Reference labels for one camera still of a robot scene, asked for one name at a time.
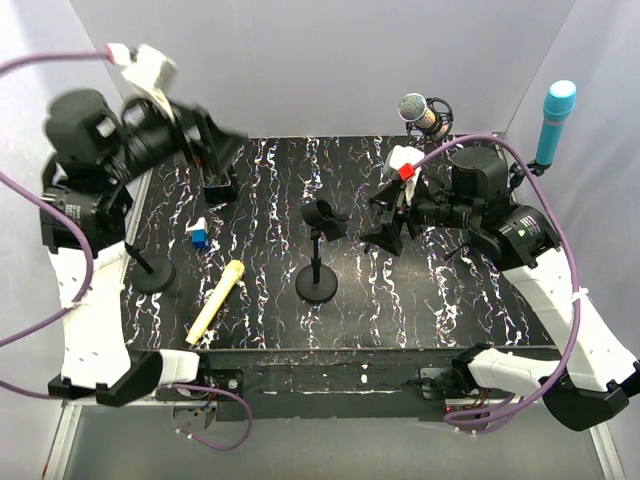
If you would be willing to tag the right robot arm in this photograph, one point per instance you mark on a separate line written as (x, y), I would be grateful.
(601, 375)

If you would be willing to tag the black round-base mic stand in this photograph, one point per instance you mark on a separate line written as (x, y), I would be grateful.
(316, 283)

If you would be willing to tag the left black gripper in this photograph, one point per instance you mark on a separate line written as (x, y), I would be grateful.
(218, 142)

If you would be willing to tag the cream yellow microphone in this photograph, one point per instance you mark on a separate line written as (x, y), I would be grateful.
(231, 275)

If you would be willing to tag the teal blue microphone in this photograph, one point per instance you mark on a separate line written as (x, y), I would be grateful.
(558, 104)

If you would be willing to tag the glitter silver-head microphone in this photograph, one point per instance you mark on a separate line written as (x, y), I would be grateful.
(414, 110)

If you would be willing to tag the black tripod shock-mount stand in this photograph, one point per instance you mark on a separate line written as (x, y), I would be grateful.
(417, 139)

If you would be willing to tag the blue white small box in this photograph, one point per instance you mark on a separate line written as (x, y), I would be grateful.
(198, 233)

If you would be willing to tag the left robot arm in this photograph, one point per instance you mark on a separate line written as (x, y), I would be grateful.
(97, 154)

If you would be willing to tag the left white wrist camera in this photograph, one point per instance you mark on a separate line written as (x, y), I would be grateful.
(150, 73)

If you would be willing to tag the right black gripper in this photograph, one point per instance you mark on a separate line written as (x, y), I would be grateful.
(386, 235)

